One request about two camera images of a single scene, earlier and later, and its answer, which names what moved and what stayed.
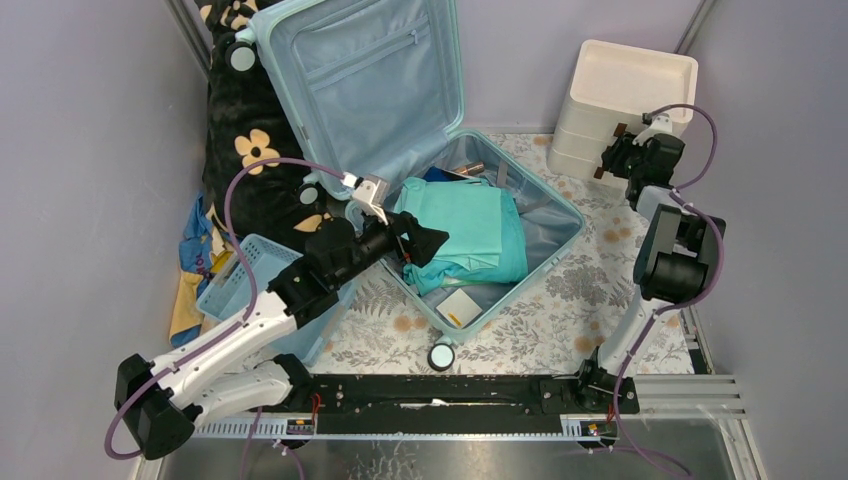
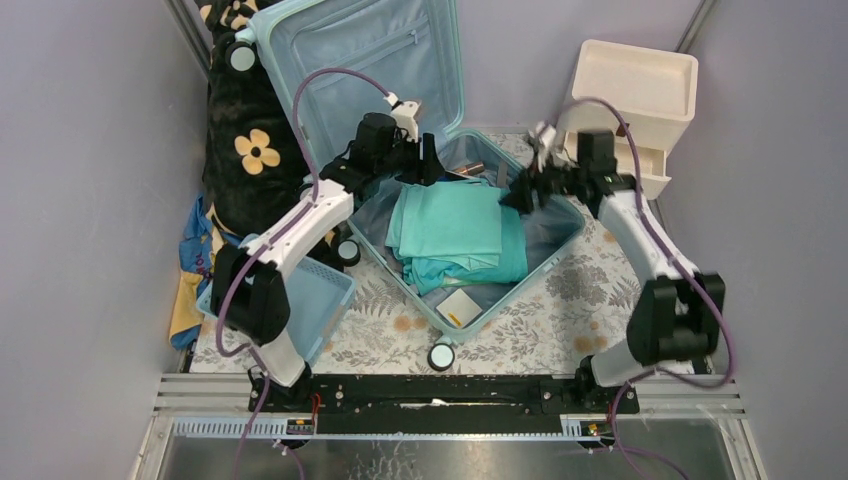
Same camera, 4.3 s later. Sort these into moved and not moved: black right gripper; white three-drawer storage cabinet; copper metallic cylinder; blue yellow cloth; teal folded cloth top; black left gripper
Moved: black left gripper; black right gripper
Not moved: copper metallic cylinder; blue yellow cloth; teal folded cloth top; white three-drawer storage cabinet
